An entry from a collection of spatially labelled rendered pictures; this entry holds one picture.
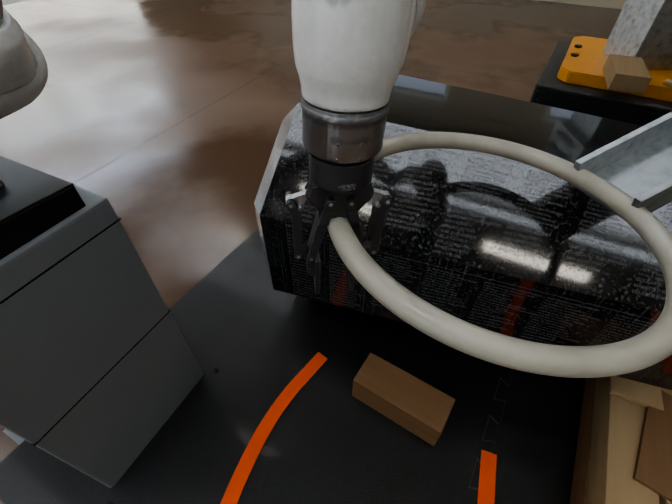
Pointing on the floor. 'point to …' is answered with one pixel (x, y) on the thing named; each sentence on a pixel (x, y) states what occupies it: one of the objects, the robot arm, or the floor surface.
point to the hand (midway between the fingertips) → (334, 271)
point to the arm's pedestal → (88, 345)
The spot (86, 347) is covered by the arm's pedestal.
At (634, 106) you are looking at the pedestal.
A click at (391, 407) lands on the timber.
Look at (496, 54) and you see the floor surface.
